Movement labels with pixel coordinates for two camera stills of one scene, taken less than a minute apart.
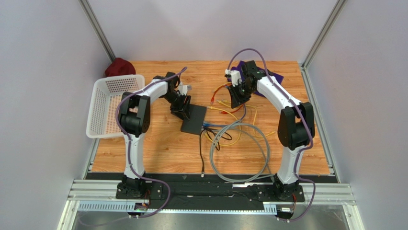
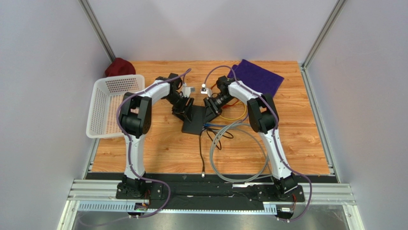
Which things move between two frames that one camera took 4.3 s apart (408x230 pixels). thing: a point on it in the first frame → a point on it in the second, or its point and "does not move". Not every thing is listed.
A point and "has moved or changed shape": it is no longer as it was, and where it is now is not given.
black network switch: (194, 125) does not move
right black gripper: (239, 94) → (208, 106)
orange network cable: (212, 100) has moved or changed shape
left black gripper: (179, 111) does not move
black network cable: (214, 134) does not move
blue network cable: (206, 124) does not move
